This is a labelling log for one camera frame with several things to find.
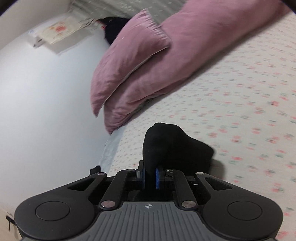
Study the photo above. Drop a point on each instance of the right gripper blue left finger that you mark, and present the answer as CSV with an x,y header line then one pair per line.
x,y
141,171

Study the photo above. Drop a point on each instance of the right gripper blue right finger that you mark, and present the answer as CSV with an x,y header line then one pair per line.
x,y
157,178

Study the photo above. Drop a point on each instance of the black pants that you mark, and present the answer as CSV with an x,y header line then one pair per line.
x,y
178,157

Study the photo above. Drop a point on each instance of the light blue blanket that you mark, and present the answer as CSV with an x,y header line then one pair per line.
x,y
110,149

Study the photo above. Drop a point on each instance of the cherry print bed sheet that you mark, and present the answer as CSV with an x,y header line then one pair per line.
x,y
244,108

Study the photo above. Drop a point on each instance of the pink pillow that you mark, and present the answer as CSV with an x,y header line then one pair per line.
x,y
139,40

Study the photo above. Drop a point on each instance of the black bag by curtain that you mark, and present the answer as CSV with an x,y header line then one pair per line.
x,y
112,27

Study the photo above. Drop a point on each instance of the pink duvet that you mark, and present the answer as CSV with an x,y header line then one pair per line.
x,y
199,31

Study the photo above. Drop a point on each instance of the grey patterned curtain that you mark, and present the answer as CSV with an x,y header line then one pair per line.
x,y
99,9

